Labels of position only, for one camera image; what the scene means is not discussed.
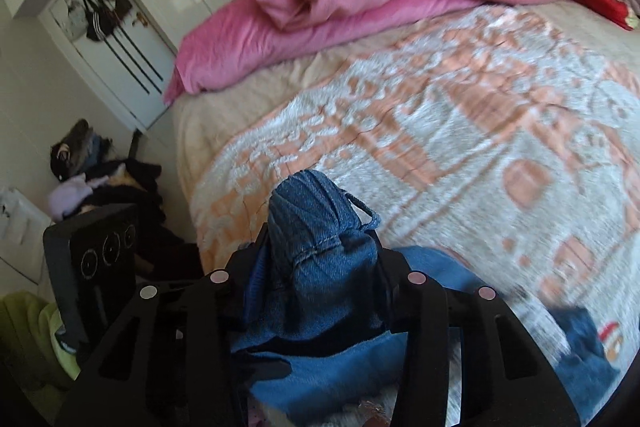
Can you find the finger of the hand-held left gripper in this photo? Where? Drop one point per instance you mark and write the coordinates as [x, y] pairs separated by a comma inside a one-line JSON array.
[[265, 364]]

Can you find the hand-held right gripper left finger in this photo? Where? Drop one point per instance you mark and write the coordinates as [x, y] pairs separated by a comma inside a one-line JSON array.
[[257, 277]]

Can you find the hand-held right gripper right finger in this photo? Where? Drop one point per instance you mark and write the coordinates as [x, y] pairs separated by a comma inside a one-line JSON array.
[[395, 287]]

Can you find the blue denim pants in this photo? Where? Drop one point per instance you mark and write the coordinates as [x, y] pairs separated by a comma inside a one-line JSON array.
[[320, 267]]

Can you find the lilac cloth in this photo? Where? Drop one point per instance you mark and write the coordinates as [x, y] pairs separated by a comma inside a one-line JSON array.
[[75, 197]]

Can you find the pile of dark clothes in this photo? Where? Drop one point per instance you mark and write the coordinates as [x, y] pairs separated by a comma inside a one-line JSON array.
[[140, 197]]

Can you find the black cap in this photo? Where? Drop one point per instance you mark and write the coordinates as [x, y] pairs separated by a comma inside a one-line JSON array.
[[64, 159]]

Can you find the green cushion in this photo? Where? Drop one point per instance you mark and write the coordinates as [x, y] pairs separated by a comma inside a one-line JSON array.
[[30, 337]]

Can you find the orange and white bedspread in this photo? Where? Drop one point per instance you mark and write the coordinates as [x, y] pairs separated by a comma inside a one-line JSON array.
[[450, 132]]

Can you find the white door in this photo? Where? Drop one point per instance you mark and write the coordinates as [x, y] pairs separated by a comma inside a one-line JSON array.
[[110, 72]]

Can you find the black striped bag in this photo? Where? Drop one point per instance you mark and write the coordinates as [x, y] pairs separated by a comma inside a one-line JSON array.
[[102, 24]]

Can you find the white hanging bag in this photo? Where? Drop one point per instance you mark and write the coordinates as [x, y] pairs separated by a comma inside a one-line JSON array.
[[74, 19]]

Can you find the brown hanging bag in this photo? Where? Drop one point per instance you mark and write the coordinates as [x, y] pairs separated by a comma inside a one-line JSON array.
[[121, 4]]

